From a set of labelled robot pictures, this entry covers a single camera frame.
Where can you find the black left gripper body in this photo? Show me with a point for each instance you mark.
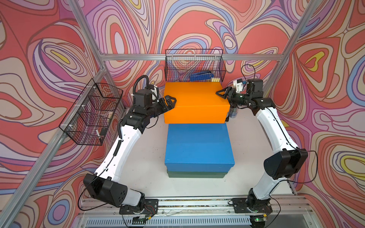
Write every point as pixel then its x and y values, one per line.
pixel 157 109

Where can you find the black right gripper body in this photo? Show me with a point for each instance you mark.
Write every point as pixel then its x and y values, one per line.
pixel 238 98

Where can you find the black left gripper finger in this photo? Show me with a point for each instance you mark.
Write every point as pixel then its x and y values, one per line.
pixel 167 108
pixel 171 101

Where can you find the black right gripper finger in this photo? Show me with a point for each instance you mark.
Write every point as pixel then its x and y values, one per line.
pixel 229 90
pixel 225 94

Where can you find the orange shoebox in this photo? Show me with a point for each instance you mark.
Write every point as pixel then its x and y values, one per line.
pixel 196 103

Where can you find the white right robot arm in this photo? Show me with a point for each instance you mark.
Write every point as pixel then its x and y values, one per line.
pixel 287 157

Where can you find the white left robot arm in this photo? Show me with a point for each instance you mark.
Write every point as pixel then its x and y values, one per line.
pixel 104 185

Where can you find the blue tool in basket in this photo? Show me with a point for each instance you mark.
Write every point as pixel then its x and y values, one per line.
pixel 201 76

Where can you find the green circuit board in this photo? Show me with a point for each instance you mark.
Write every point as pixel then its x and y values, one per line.
pixel 140 220

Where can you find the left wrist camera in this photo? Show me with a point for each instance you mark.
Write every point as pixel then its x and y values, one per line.
pixel 146 97

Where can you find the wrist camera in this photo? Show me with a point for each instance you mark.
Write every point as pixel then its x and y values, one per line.
pixel 146 97
pixel 253 87

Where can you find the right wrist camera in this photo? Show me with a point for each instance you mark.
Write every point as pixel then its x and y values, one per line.
pixel 253 87

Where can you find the aluminium frame right post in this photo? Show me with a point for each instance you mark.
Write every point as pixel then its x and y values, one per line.
pixel 302 23

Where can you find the aluminium frame post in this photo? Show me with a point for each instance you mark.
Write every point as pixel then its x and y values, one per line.
pixel 84 14
pixel 302 23

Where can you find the black wire basket back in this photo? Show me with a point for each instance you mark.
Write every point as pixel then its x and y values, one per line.
pixel 181 63

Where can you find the black wire basket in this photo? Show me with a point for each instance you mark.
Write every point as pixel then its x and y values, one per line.
pixel 90 117
pixel 181 63

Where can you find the black wire basket left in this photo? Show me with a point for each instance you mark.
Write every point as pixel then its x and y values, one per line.
pixel 90 117

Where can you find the aluminium frame left post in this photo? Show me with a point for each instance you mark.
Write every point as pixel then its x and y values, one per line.
pixel 84 14

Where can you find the aluminium frame left diagonal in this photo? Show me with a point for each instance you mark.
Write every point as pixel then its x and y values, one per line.
pixel 26 188

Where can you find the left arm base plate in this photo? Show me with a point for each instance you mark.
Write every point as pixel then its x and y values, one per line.
pixel 145 207

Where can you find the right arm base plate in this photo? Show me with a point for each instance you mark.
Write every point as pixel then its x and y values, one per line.
pixel 251 205

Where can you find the aluminium front rail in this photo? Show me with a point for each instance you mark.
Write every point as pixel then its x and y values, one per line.
pixel 204 212

